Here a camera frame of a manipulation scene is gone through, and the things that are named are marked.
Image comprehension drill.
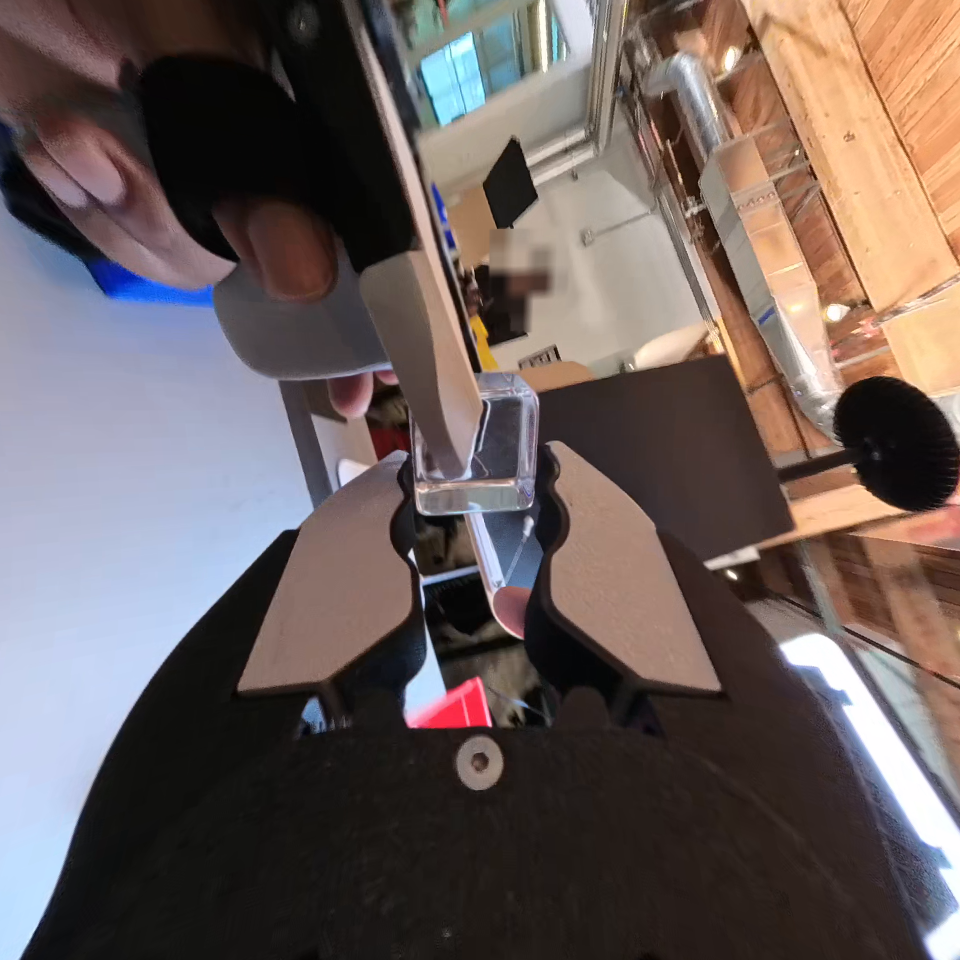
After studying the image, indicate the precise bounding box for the black round disc on rod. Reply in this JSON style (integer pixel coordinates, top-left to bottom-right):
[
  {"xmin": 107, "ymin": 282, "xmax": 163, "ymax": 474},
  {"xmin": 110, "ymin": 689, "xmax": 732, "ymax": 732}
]
[{"xmin": 776, "ymin": 376, "xmax": 960, "ymax": 514}]

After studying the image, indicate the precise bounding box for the white cable plug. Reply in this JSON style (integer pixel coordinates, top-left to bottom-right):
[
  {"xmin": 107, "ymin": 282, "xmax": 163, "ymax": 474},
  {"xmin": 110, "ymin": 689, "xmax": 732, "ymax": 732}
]
[{"xmin": 501, "ymin": 513, "xmax": 537, "ymax": 595}]

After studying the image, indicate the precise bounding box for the red plastic bin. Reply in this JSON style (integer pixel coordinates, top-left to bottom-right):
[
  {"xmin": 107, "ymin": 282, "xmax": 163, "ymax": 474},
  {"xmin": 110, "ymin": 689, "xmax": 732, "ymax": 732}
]
[{"xmin": 405, "ymin": 677, "xmax": 494, "ymax": 729}]

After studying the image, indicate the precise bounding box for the blue plastic bin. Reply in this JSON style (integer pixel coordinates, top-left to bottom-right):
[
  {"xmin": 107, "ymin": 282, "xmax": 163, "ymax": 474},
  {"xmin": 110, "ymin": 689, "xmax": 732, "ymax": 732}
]
[{"xmin": 0, "ymin": 123, "xmax": 219, "ymax": 309}]

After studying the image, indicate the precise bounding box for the black monitor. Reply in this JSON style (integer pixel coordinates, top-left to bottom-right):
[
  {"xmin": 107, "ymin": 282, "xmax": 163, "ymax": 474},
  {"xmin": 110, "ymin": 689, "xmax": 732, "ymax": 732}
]
[{"xmin": 482, "ymin": 137, "xmax": 540, "ymax": 230}]

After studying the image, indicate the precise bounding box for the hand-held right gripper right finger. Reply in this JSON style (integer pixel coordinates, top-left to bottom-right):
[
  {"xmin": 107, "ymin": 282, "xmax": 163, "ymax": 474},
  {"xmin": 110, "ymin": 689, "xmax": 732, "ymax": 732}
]
[{"xmin": 525, "ymin": 441, "xmax": 723, "ymax": 696}]

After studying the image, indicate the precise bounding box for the black panel board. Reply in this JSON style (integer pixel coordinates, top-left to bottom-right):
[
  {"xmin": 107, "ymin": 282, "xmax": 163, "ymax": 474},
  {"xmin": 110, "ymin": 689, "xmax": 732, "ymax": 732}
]
[{"xmin": 536, "ymin": 354, "xmax": 796, "ymax": 562}]

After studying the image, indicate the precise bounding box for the metal air duct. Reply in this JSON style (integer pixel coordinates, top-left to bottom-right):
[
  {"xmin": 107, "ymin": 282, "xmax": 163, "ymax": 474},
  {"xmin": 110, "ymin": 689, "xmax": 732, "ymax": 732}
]
[{"xmin": 651, "ymin": 51, "xmax": 849, "ymax": 438}]

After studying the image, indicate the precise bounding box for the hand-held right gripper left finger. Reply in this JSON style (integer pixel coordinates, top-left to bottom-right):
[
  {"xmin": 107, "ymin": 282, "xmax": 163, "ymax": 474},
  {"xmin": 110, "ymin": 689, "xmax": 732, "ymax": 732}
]
[{"xmin": 238, "ymin": 450, "xmax": 427, "ymax": 696}]

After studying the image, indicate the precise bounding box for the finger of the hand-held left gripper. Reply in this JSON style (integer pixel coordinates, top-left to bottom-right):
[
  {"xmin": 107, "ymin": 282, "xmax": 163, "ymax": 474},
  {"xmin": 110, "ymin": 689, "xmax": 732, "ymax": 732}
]
[{"xmin": 341, "ymin": 0, "xmax": 486, "ymax": 481}]

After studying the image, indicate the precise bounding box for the clear acrylic cube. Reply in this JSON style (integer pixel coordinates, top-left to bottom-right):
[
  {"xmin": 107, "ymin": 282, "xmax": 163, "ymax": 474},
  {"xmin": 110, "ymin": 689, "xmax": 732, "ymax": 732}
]
[{"xmin": 408, "ymin": 372, "xmax": 541, "ymax": 517}]

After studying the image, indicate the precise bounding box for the person's left hand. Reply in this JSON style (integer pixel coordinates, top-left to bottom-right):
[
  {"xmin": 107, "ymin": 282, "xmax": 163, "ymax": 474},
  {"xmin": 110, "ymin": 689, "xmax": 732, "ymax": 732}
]
[{"xmin": 0, "ymin": 0, "xmax": 400, "ymax": 420}]

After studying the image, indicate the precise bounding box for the wooden table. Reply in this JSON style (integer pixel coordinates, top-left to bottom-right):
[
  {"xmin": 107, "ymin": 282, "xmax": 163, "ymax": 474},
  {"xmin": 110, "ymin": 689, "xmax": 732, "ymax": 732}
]
[{"xmin": 517, "ymin": 361, "xmax": 595, "ymax": 393}]

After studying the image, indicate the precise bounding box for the person's right hand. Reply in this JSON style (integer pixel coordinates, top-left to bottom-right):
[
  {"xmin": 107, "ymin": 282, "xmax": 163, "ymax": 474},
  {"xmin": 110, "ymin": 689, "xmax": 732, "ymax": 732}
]
[{"xmin": 491, "ymin": 587, "xmax": 534, "ymax": 641}]

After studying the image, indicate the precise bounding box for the rectangular metal duct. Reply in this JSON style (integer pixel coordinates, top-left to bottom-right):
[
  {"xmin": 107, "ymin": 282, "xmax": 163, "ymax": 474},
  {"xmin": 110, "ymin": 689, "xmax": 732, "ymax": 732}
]
[{"xmin": 699, "ymin": 137, "xmax": 800, "ymax": 320}]

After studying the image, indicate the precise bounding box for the window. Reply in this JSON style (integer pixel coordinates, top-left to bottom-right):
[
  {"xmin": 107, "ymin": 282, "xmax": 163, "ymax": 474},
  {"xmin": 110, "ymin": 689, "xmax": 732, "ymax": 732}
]
[{"xmin": 418, "ymin": 0, "xmax": 573, "ymax": 126}]

